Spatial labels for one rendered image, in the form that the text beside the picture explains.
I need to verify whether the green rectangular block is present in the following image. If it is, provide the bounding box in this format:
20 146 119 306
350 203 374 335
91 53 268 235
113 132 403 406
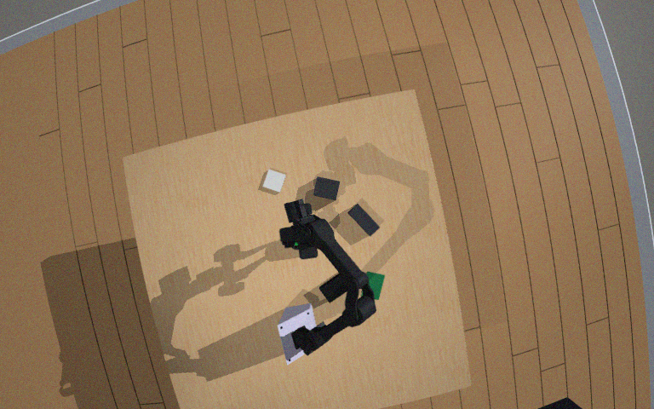
366 272 385 300

